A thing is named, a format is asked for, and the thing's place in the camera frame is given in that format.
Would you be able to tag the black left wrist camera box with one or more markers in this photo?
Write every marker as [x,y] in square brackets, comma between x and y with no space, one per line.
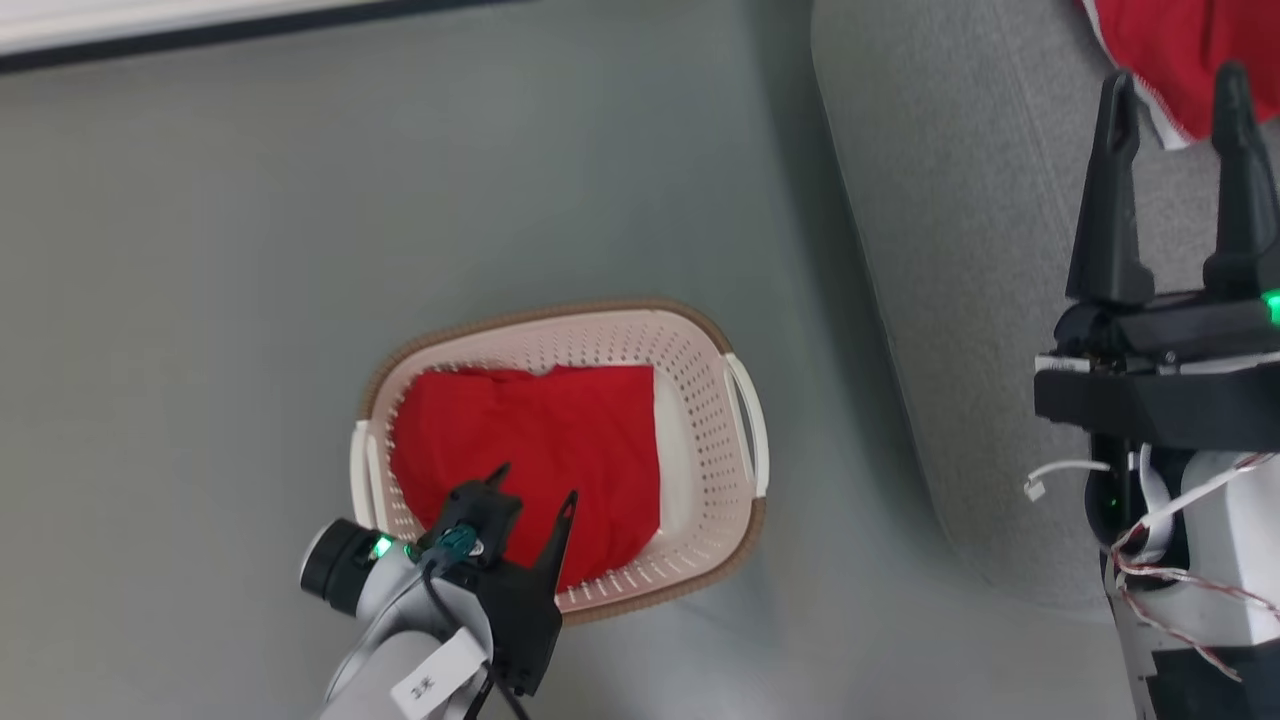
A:
[480,515]

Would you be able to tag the dark and white baseboard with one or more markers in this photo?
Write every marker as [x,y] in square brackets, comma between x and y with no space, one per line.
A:
[200,30]

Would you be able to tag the red cloth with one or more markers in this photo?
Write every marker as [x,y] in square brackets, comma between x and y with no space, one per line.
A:
[1170,50]
[540,430]

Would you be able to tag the cream perforated laundry basket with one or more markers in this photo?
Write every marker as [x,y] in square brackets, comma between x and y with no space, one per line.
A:
[700,360]

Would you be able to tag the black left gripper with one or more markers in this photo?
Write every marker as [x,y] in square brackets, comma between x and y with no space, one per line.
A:
[525,625]

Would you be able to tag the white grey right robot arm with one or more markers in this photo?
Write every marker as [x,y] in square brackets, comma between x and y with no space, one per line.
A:
[1230,560]

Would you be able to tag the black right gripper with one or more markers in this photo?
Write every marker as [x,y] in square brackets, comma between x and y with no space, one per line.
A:
[1160,380]

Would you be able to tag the grey fabric sofa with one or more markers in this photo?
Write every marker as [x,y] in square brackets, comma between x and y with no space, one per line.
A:
[950,250]

